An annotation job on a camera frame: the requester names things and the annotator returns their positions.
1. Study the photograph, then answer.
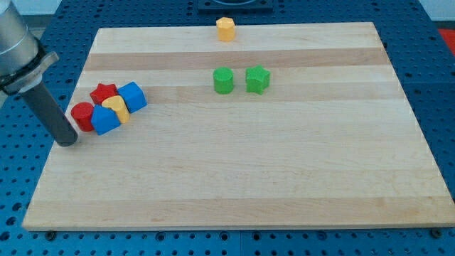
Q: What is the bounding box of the red cylinder block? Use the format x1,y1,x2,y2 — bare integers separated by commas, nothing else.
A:
70,102,94,132

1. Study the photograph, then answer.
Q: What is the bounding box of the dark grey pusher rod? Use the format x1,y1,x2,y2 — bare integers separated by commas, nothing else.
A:
19,82,78,146

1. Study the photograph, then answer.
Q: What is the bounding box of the green star block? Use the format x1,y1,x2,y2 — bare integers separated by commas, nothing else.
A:
245,65,271,95

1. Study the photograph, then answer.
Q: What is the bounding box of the blue triangle block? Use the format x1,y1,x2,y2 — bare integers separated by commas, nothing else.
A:
91,105,121,135

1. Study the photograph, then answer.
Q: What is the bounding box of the red star block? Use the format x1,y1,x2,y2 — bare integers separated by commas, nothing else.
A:
90,83,118,105

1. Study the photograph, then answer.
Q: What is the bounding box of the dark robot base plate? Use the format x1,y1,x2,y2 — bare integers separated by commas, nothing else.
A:
197,0,274,13

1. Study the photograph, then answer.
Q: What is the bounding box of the yellow heart block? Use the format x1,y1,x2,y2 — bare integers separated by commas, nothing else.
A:
102,95,130,124

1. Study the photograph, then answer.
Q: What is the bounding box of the blue cube block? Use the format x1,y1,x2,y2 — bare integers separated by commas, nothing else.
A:
117,82,147,113

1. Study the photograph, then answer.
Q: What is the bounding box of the green cylinder block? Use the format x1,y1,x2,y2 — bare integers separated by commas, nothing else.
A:
213,67,234,95

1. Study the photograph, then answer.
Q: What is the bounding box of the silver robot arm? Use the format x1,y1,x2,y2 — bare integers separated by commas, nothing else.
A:
1,0,59,95

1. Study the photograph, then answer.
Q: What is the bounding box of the light wooden board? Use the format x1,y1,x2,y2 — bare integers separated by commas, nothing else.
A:
23,22,454,231

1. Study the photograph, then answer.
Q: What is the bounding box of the yellow hexagon block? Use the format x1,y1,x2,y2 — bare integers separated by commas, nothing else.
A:
216,17,235,42

